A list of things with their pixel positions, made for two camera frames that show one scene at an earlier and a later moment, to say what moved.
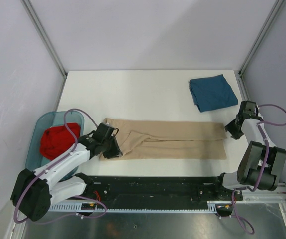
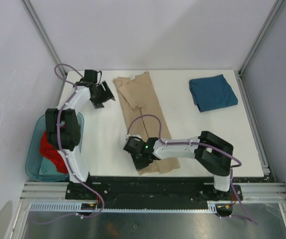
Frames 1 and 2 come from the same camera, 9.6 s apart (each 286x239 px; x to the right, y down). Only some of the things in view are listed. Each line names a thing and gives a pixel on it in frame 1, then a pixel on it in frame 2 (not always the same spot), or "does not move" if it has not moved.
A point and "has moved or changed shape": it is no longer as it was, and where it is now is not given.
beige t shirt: (162, 140) has moved or changed shape
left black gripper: (116, 152) -> (98, 103)
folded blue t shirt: (212, 93) does not move
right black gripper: (235, 134) -> (139, 165)
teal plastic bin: (35, 160) does not move
